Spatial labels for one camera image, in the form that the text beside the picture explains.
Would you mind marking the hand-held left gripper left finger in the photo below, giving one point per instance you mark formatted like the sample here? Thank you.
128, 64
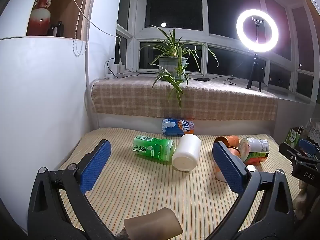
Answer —
96, 166

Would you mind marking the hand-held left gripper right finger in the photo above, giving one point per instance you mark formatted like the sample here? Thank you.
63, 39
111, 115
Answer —
228, 166

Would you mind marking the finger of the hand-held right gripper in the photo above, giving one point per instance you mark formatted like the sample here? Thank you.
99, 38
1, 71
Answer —
291, 150
310, 145

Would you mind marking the white cup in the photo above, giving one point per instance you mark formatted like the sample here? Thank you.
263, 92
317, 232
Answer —
186, 152

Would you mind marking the orange cup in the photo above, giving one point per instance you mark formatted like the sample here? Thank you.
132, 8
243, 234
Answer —
235, 153
227, 140

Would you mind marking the person's right hand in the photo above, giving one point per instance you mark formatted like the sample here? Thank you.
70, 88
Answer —
301, 195

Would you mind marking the green paper bag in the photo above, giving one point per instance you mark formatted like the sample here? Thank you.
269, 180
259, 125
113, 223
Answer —
293, 137

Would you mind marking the white lace cloth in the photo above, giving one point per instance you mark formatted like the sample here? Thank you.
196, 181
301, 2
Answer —
314, 130

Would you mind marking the striped bamboo mat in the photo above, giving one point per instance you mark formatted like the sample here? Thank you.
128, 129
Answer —
150, 187

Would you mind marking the green tea bottle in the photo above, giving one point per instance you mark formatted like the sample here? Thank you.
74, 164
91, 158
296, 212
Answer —
152, 148

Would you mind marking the blue and orange can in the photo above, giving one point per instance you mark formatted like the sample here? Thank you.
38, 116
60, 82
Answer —
178, 127

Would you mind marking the checked beige blanket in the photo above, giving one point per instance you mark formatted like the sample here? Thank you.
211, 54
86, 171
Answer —
135, 97

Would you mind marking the brown rounded block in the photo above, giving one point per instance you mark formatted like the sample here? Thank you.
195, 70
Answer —
152, 223

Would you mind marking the black tripod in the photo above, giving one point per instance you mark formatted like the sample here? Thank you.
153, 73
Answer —
255, 70

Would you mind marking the white power strip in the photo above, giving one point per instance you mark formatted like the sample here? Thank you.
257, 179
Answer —
111, 76

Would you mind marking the white charger plug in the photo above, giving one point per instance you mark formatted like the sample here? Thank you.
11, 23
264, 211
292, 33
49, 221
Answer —
113, 68
121, 67

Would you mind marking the potted spider plant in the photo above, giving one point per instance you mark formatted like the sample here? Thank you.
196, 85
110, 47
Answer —
172, 63

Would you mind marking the dark bottle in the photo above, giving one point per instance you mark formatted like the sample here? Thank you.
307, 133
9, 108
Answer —
60, 28
51, 30

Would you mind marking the red and white vase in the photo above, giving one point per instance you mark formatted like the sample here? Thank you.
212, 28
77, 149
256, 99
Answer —
40, 17

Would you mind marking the white window frame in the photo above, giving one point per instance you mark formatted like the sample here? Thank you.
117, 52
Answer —
135, 30

